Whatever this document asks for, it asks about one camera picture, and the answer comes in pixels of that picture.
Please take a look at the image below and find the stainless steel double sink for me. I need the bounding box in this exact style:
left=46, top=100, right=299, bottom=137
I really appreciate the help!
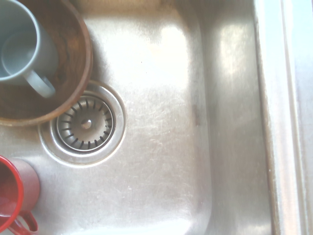
left=0, top=0, right=313, bottom=235

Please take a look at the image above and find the metal sink drain strainer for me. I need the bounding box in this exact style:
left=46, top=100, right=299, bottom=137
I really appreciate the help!
left=38, top=79, right=127, bottom=167

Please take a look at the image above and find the brown wooden bowl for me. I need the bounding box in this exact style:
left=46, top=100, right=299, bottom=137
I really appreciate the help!
left=0, top=0, right=94, bottom=127

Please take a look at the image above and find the grey ceramic mug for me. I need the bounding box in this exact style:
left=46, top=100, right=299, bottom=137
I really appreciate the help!
left=0, top=0, right=60, bottom=99

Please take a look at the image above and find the red mug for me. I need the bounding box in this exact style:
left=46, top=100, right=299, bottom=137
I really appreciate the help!
left=0, top=155, right=41, bottom=235

